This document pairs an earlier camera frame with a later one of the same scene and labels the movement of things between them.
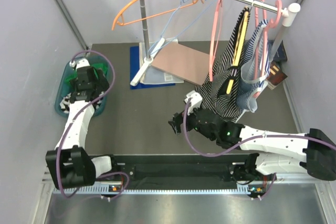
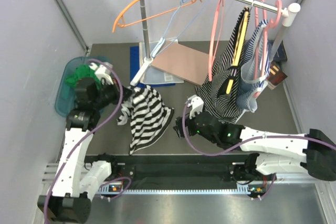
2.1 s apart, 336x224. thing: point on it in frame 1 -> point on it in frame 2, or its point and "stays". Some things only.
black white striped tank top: [65, 102] -> [149, 117]
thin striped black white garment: [212, 90] stays
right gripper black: [178, 118] stays
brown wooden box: [276, 75] stays
